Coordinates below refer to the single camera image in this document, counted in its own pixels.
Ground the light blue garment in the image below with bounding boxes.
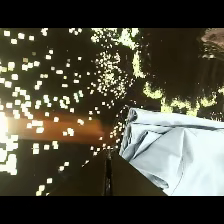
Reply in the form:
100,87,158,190
118,106,224,197

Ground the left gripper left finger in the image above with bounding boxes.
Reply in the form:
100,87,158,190
49,149,109,197

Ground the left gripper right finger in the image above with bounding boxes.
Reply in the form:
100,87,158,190
109,149,168,197

